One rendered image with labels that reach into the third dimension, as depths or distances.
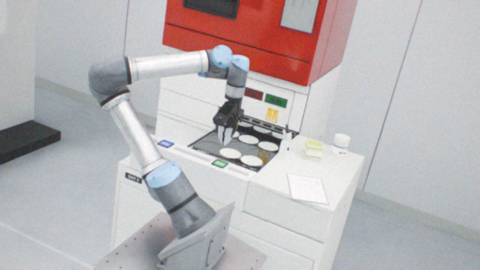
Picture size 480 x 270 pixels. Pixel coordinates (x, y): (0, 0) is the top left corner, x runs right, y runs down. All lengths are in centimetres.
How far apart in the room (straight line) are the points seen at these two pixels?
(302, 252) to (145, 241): 62
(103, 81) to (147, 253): 59
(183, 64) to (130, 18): 299
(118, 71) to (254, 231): 84
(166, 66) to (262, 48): 82
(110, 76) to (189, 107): 110
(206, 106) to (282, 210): 92
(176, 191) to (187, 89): 117
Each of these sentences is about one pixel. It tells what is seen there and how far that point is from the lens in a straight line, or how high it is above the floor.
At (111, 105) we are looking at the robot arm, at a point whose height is 122.
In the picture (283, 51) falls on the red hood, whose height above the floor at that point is 136.
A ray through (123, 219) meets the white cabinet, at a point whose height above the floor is 55.
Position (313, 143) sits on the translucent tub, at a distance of 224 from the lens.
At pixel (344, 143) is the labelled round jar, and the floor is 104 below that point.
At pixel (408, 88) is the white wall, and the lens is 386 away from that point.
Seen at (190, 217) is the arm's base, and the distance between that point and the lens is 161.
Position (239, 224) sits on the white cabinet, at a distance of 205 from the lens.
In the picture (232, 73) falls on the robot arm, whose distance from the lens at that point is 186.
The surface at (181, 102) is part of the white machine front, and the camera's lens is 273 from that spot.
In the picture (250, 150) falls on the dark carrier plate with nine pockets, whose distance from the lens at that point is 236.
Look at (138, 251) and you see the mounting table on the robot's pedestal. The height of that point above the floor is 82.
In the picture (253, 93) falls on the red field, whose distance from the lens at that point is 252.
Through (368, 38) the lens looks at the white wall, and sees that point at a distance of 384.
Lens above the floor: 186
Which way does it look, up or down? 23 degrees down
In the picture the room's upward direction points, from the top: 11 degrees clockwise
